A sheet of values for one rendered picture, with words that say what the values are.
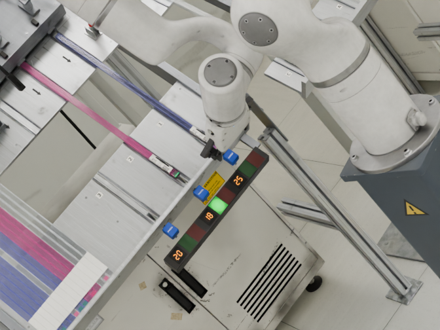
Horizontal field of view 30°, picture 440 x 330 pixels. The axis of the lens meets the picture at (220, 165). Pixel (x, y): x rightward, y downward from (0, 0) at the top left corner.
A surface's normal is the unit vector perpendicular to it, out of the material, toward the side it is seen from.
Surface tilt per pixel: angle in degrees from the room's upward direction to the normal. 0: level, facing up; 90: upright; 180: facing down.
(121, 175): 47
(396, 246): 0
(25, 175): 90
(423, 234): 90
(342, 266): 0
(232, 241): 90
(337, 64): 91
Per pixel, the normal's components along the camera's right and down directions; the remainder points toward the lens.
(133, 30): 0.07, 0.31
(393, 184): -0.48, 0.75
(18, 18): -0.06, -0.36
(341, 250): -0.62, -0.66
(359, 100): -0.08, 0.60
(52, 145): 0.49, 0.11
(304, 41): 0.33, 0.87
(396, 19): -0.61, 0.75
